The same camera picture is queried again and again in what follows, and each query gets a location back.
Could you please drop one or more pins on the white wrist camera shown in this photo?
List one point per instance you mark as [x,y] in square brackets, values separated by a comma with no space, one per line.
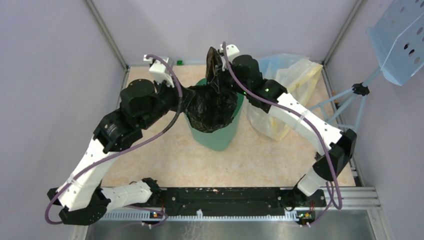
[231,50]
[159,71]

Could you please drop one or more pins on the perforated light blue panel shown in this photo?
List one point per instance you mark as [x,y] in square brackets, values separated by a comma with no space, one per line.
[397,39]

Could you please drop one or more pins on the light blue tripod stand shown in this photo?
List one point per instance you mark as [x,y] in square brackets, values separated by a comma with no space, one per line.
[344,99]

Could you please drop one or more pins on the green plastic trash bin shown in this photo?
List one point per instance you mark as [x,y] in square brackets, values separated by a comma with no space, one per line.
[220,139]

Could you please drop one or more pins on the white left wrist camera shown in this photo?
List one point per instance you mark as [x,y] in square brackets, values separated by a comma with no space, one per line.
[159,71]

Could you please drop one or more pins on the black trash bag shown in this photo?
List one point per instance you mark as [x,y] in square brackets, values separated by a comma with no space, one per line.
[210,106]

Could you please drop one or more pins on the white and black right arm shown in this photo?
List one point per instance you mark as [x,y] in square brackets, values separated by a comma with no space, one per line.
[334,146]

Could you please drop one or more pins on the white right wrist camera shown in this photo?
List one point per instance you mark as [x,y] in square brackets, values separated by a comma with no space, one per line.
[231,50]

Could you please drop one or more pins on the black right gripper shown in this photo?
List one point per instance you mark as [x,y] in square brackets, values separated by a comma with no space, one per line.
[222,75]

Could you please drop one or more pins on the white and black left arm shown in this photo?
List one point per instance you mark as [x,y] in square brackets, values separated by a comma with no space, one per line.
[82,197]

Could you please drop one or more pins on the translucent white trash bag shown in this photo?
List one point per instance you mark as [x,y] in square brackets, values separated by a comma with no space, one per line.
[298,75]

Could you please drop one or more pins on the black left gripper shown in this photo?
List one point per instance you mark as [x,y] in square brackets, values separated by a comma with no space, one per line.
[187,94]

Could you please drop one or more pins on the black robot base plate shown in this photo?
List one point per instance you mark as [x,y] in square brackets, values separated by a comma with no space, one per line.
[232,201]

